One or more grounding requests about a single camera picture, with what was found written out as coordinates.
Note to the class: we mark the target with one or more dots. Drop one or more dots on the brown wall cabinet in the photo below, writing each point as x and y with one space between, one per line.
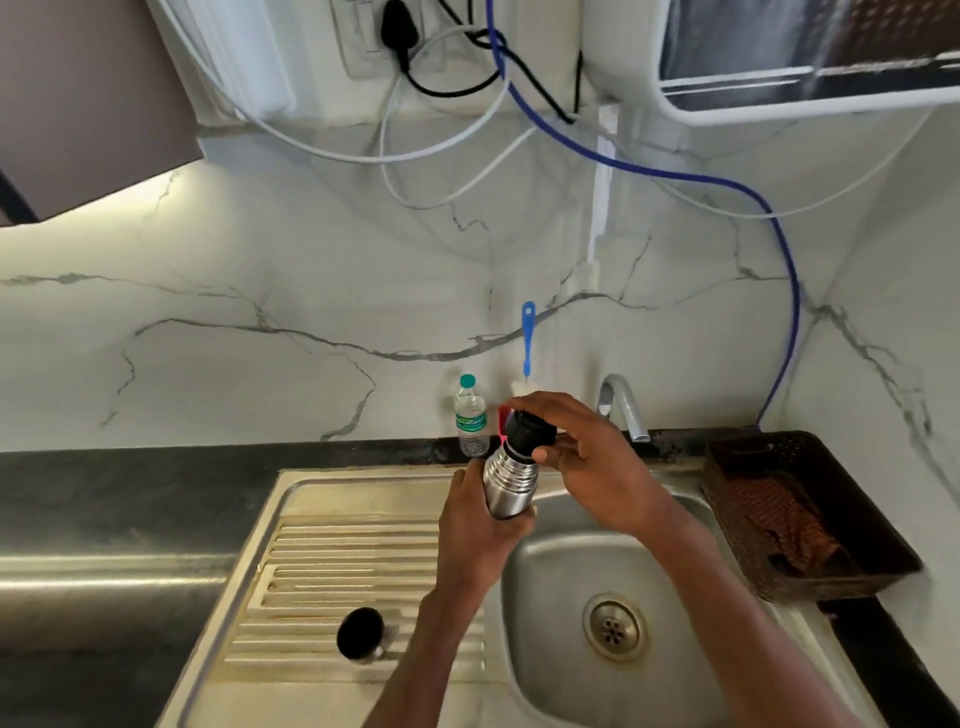
90 97

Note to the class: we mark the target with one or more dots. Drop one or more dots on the person's left thumb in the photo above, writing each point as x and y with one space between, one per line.
517 521

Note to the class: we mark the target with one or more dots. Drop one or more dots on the person's left forearm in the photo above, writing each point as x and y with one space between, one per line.
424 660

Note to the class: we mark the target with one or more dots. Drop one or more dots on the white wall box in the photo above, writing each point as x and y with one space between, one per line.
240 52

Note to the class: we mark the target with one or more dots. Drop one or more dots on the person's right hand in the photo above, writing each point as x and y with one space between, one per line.
604 469

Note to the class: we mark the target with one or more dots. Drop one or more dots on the stainless steel flask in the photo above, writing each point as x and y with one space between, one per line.
510 484

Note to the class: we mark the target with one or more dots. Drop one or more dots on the person's left hand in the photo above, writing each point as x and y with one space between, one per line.
469 540

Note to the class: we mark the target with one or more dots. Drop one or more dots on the white wall socket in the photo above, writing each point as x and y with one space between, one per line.
352 45

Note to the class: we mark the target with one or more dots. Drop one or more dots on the stainless steel sink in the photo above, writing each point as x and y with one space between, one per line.
337 570

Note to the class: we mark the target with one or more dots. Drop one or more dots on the person's right forearm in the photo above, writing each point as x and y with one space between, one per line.
735 630

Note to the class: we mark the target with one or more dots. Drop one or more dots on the white water purifier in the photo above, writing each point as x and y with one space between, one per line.
622 52

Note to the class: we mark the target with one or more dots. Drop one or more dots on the person's right thumb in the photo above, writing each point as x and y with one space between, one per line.
553 454

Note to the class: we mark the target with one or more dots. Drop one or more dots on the thin white tube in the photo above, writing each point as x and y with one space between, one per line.
810 208

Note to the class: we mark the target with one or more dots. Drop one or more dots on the black flask stopper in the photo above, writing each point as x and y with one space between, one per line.
529 433

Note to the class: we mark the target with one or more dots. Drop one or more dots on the round sink drain strainer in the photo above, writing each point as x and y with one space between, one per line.
615 627

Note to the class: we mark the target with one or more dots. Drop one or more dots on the white wall conduit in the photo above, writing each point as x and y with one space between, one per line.
601 187

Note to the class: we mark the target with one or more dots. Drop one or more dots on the brown cloth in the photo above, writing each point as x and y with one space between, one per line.
787 525

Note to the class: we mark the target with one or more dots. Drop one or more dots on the black flask cup lid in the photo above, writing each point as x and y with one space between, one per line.
361 634

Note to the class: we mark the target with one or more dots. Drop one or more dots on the clear plastic water bottle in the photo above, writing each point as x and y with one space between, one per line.
471 420

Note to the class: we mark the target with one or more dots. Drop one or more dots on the brown plastic basket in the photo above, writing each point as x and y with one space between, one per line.
862 525

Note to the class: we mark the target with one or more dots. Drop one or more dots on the blue hanging brush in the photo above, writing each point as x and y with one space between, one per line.
528 330

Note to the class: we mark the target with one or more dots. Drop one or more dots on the steel sink faucet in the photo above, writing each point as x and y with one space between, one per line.
626 405

